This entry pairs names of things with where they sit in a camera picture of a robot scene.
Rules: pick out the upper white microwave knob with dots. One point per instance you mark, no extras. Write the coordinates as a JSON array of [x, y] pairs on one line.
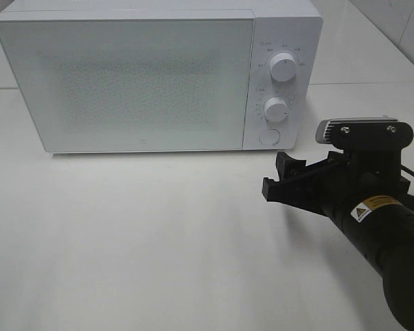
[[283, 66]]

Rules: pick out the lower white microwave knob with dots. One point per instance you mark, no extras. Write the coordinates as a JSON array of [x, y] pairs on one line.
[[276, 109]]

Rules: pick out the white microwave knob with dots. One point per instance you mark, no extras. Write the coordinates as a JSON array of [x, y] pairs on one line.
[[283, 66], [276, 109]]

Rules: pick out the white microwave door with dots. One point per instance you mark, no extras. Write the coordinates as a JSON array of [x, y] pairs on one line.
[[133, 86]]

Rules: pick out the round white door-release button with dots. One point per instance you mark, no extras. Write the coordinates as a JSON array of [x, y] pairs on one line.
[[269, 137]]

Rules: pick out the white microwave oven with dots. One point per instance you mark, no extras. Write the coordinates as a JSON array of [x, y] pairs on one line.
[[292, 26]]

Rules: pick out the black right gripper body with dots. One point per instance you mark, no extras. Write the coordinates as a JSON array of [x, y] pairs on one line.
[[362, 182]]

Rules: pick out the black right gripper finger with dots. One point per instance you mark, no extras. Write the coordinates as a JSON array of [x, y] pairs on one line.
[[300, 191], [287, 166]]

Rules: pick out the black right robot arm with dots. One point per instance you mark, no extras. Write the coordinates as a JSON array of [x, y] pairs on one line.
[[386, 240]]

